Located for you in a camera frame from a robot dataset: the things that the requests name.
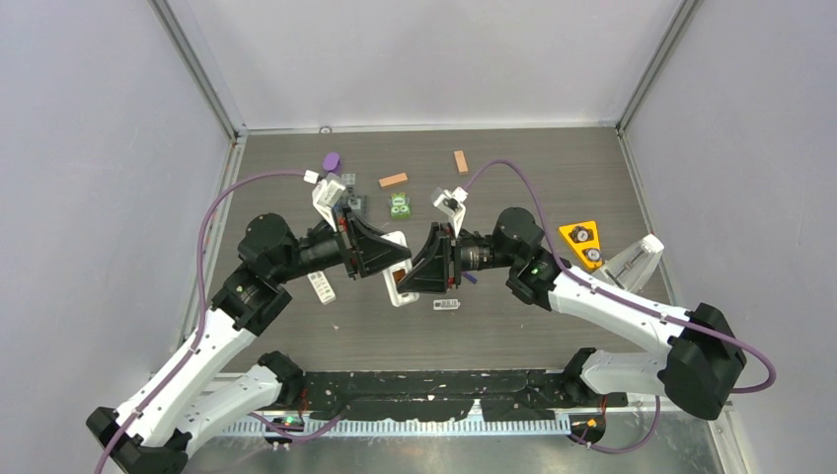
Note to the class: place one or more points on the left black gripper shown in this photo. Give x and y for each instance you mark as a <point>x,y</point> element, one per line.
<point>371,253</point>

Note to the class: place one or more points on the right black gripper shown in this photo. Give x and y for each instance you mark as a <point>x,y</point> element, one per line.
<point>439,266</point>

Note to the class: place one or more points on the white remote control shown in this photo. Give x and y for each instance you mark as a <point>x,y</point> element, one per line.
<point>322,287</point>
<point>399,298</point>

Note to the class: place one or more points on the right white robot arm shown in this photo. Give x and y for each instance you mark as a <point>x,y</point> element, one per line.
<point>687,356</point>

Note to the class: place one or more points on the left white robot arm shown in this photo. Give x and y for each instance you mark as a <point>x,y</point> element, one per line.
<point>159,428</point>

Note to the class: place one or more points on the grey lego baseplate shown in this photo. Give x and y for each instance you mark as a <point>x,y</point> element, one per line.
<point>363,203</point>

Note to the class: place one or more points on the grey lego tower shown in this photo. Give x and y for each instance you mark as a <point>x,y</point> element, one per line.
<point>349,180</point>

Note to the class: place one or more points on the green owl toy block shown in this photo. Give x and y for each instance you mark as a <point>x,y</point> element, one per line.
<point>400,206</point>

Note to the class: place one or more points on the orange wooden block left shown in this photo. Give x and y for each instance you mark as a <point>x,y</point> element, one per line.
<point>393,180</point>

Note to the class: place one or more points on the orange wooden block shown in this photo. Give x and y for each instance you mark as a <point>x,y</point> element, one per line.
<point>461,162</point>
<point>393,180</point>

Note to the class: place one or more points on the purple plastic piece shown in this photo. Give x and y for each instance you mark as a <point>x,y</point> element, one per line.
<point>332,162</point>

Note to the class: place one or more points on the orange wooden block right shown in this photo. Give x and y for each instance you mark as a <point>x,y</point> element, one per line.
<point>461,162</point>

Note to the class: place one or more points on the white metronome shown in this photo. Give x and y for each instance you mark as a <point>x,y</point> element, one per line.
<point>632,268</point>

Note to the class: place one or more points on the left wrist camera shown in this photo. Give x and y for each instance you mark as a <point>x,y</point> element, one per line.
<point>326,194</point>

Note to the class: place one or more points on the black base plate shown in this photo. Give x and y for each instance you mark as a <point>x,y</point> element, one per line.
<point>441,396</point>

